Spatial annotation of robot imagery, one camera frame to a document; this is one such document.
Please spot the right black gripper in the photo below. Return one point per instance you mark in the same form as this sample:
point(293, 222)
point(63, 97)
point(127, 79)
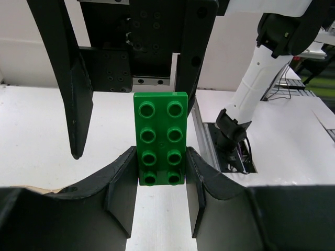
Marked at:
point(131, 43)

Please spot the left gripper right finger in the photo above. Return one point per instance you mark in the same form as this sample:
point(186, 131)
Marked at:
point(225, 215)

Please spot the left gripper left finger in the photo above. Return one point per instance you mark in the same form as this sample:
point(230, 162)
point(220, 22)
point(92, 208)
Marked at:
point(95, 213)

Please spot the dark green lego plate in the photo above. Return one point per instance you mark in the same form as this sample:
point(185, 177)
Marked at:
point(161, 132)

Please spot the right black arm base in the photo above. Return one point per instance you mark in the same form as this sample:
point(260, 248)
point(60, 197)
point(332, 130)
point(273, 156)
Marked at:
point(222, 153)

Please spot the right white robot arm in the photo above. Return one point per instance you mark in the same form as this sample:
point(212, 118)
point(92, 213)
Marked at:
point(285, 30)

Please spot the orange transparent container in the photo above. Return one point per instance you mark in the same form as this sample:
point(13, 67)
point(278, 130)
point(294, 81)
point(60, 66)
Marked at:
point(38, 190)

